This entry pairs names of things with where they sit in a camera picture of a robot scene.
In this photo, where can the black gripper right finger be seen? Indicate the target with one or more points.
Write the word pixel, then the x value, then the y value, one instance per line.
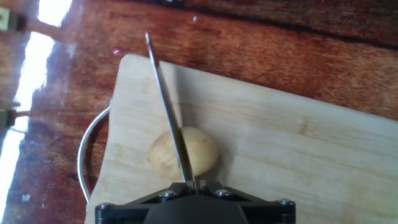
pixel 267 211

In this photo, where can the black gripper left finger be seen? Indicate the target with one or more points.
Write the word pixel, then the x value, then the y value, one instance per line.
pixel 124 211

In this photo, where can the wooden knife rack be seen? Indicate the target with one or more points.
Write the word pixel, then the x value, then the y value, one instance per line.
pixel 6 18

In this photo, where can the bamboo cutting board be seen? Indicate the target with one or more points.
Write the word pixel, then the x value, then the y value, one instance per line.
pixel 280 161

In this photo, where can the steel chef knife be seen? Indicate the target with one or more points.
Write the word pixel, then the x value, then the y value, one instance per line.
pixel 172 118

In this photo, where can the small yellow potato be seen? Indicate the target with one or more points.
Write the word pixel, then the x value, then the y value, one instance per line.
pixel 202 149

